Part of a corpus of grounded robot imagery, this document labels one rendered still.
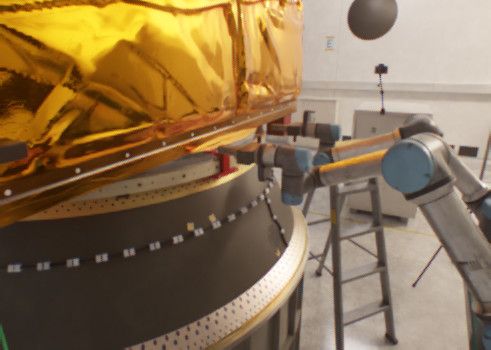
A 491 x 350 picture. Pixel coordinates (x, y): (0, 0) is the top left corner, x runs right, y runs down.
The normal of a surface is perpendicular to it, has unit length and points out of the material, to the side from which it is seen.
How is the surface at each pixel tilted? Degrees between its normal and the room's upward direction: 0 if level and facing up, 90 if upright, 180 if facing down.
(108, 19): 80
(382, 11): 90
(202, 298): 62
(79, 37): 87
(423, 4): 90
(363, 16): 90
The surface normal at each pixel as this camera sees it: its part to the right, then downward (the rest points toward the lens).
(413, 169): -0.76, 0.09
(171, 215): 0.51, -0.23
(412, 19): -0.43, 0.27
